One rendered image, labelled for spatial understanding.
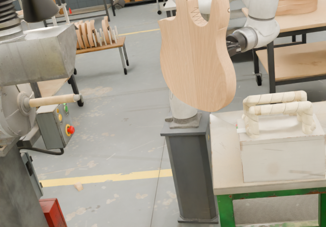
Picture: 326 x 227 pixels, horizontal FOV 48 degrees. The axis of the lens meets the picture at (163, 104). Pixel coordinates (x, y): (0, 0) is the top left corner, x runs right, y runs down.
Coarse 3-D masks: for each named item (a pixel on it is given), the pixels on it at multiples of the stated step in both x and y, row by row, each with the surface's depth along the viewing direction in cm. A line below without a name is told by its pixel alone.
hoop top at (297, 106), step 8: (272, 104) 117; (280, 104) 116; (288, 104) 115; (296, 104) 115; (304, 104) 114; (248, 112) 118; (256, 112) 117; (264, 112) 116; (272, 112) 116; (280, 112) 116; (288, 112) 116
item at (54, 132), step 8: (56, 104) 174; (40, 112) 168; (48, 112) 167; (64, 112) 178; (40, 120) 170; (48, 120) 169; (56, 120) 169; (64, 120) 177; (40, 128) 171; (48, 128) 171; (56, 128) 171; (64, 128) 176; (48, 136) 173; (56, 136) 173; (64, 136) 175; (48, 144) 175; (56, 144) 175; (64, 144) 175; (48, 152) 179; (56, 152) 181
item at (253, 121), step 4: (248, 116) 119; (252, 116) 118; (256, 116) 118; (248, 120) 120; (252, 120) 118; (256, 120) 118; (252, 124) 119; (256, 124) 119; (252, 128) 120; (256, 128) 119; (256, 132) 120; (252, 136) 121; (256, 136) 121
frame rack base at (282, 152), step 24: (240, 120) 134; (264, 120) 131; (288, 120) 128; (240, 144) 121; (264, 144) 120; (288, 144) 119; (312, 144) 118; (264, 168) 124; (288, 168) 123; (312, 168) 122
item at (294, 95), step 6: (252, 96) 125; (258, 96) 124; (264, 96) 124; (270, 96) 123; (276, 96) 123; (282, 96) 122; (288, 96) 122; (294, 96) 122; (300, 96) 121; (252, 102) 124; (258, 102) 124; (264, 102) 124; (270, 102) 124
